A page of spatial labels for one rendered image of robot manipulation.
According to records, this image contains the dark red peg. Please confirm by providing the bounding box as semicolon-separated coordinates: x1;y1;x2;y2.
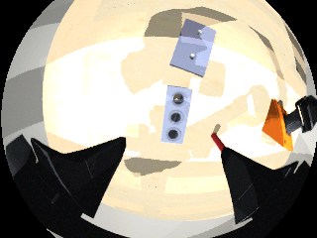
211;132;226;152

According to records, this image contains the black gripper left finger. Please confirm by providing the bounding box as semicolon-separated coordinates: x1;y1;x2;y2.
31;136;127;218

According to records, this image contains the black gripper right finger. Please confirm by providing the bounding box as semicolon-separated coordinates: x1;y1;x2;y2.
221;147;298;225

